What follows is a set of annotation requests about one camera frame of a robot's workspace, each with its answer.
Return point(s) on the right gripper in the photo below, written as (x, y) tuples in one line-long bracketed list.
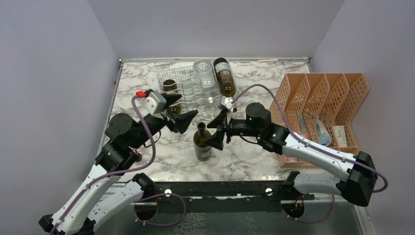
[(216, 140)]

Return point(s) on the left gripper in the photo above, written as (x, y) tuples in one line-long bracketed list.
[(182, 121)]

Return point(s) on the green wine bottle front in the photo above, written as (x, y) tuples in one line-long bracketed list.
[(170, 88)]

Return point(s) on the green wine bottle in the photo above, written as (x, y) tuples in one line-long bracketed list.
[(224, 77), (203, 152), (170, 88)]

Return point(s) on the green wine bottle back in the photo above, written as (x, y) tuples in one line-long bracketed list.
[(203, 152)]

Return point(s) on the clear bottle silver cap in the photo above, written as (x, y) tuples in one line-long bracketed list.
[(205, 77)]

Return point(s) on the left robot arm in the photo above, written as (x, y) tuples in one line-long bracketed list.
[(113, 182)]

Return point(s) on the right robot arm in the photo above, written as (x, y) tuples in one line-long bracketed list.
[(351, 176)]

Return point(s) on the orange plastic file organizer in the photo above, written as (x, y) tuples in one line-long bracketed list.
[(333, 98)]

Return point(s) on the blue white tape dispenser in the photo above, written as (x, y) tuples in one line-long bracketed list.
[(324, 138)]

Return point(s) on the white label card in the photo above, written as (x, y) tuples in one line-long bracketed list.
[(340, 135)]

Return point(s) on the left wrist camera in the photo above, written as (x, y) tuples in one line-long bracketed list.
[(152, 101)]

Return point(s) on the white wire wine rack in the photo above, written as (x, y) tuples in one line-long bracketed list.
[(192, 96)]

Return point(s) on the black front mounting rail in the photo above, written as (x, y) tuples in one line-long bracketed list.
[(237, 196)]

